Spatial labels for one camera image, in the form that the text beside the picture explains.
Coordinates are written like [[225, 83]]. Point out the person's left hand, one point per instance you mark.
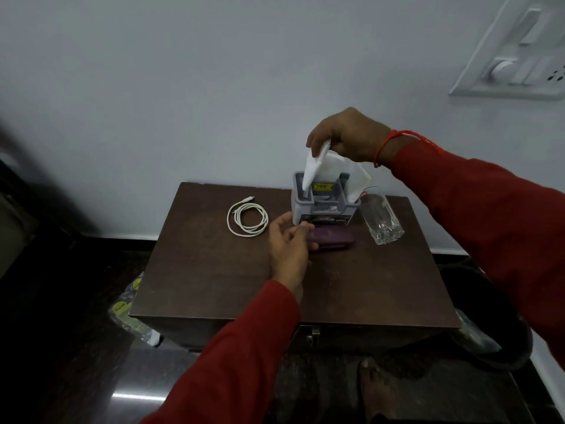
[[287, 256]]

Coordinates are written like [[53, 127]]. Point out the dark brown wooden trunk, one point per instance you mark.
[[212, 269]]

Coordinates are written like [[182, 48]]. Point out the person's left forearm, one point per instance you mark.
[[238, 362]]

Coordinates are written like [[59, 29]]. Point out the clear green printed plastic bag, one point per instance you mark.
[[128, 309]]

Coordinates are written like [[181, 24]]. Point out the white tissue paper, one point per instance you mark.
[[340, 169]]

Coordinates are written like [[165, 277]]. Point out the red thread wristband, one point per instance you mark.
[[383, 145]]

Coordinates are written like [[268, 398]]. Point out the black waste bin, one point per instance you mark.
[[490, 313]]

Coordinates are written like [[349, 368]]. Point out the purple oblong case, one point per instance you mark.
[[335, 238]]

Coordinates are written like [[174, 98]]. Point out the metal trunk latch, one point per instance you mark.
[[314, 336]]

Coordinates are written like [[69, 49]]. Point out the white wall switch board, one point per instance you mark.
[[512, 48]]

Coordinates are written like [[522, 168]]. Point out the grey plastic desk organizer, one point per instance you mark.
[[326, 211]]

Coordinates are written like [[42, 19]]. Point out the person's foot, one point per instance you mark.
[[377, 390]]

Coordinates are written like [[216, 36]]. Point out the person's right hand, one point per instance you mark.
[[353, 134]]

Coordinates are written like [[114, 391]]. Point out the person's left fingers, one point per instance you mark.
[[300, 233]]

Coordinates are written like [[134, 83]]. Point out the person's right fingers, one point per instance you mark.
[[318, 139]]

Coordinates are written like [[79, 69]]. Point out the clear glass tumbler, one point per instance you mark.
[[382, 218]]

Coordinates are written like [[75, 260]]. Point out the person's right forearm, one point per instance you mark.
[[485, 216]]

